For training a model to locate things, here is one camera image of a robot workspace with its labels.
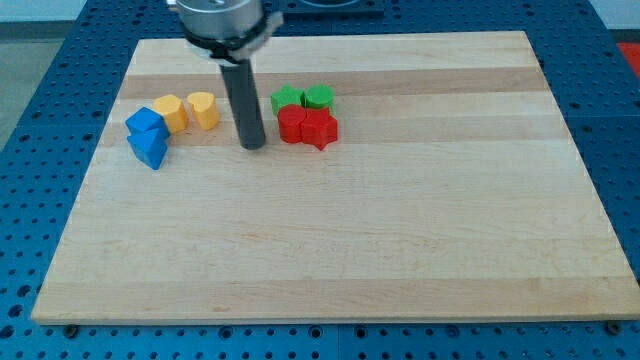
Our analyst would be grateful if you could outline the blue cube block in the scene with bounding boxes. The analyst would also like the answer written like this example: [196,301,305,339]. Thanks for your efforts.
[125,107,170,139]

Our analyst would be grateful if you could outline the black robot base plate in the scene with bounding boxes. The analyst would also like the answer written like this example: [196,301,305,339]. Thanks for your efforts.
[271,0,385,16]

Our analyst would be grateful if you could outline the light wooden board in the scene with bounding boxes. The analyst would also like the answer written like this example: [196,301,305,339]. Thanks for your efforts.
[32,31,639,325]

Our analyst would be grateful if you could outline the red heart block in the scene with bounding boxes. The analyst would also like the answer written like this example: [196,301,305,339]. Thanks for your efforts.
[277,104,306,144]

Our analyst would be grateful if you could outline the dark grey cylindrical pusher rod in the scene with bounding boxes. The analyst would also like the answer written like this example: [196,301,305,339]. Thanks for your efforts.
[221,60,266,150]

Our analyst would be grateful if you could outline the yellow heart block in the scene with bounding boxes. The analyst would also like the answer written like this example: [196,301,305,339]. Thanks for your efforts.
[187,92,221,130]

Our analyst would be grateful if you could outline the green star block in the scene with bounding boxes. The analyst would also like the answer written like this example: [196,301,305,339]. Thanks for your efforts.
[270,85,304,116]

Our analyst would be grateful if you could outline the black cable on flange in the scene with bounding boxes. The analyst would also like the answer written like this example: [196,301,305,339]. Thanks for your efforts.
[183,15,271,66]

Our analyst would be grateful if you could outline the red object at edge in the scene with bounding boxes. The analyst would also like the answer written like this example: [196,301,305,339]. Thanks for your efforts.
[617,42,640,77]

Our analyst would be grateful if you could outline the red star block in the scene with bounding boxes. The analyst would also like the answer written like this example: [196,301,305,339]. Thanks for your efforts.
[300,108,338,151]

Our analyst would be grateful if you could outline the green cylinder block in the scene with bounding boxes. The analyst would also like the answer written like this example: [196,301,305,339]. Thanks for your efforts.
[304,84,334,111]

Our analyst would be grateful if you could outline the blue triangle block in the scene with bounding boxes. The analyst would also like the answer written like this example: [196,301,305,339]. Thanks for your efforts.
[127,129,168,170]

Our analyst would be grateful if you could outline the yellow hexagon block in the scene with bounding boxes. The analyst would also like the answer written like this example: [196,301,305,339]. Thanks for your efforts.
[152,94,189,134]

